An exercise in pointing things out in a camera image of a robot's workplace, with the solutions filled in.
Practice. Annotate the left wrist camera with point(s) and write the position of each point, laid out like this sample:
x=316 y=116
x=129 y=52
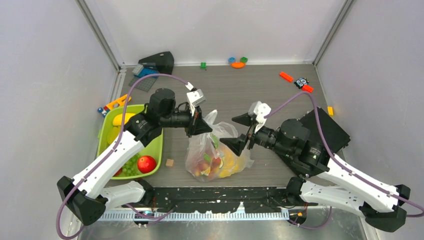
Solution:
x=195 y=97

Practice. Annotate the black box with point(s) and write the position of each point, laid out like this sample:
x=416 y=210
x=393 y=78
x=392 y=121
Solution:
x=331 y=129

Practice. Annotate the green fake grapes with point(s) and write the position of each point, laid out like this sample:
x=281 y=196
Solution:
x=130 y=168

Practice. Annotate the blue toy piece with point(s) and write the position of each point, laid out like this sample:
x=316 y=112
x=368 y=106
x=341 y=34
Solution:
x=231 y=60

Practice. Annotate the small wooden cube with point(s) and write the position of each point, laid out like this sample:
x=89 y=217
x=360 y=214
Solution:
x=169 y=162

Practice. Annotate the red fake lychee bunch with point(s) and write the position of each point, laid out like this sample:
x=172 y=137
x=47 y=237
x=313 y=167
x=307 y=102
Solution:
x=207 y=169

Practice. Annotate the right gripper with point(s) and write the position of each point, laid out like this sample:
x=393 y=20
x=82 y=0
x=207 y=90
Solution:
x=246 y=120

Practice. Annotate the orange toy bar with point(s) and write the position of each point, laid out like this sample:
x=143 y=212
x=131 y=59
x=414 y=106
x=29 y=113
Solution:
x=286 y=77

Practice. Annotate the clear printed plastic bag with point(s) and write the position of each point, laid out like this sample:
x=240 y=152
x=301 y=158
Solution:
x=208 y=144

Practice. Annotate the grey small toy brick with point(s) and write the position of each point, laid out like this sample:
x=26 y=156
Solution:
x=137 y=69

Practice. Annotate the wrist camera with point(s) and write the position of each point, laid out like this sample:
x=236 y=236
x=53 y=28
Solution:
x=195 y=97
x=258 y=111

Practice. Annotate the yellow toy block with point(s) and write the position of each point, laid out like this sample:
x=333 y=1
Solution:
x=330 y=111

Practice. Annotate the red toy brick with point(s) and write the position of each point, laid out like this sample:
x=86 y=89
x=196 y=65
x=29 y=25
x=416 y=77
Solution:
x=307 y=88

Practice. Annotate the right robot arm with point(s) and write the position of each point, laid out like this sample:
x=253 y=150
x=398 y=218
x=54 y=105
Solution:
x=322 y=176

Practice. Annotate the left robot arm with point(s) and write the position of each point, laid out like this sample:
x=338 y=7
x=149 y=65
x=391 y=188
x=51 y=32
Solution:
x=86 y=194

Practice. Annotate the green plastic tray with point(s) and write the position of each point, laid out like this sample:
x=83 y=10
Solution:
x=107 y=134

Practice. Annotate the orange yellow toy tool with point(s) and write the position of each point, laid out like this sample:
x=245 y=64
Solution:
x=119 y=102

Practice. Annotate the grey toy baseplate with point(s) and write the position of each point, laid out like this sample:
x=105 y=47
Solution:
x=144 y=85

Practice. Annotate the red fake apple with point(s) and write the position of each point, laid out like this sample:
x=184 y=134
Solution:
x=146 y=164

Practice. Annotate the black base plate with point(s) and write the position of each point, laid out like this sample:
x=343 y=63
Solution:
x=220 y=200

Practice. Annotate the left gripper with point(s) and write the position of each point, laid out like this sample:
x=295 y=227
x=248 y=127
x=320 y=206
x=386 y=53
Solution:
x=198 y=125

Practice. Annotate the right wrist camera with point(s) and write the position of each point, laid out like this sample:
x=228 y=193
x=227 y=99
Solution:
x=258 y=111

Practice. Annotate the black wedge block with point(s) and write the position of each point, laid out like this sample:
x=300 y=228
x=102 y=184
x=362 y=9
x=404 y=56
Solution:
x=162 y=62

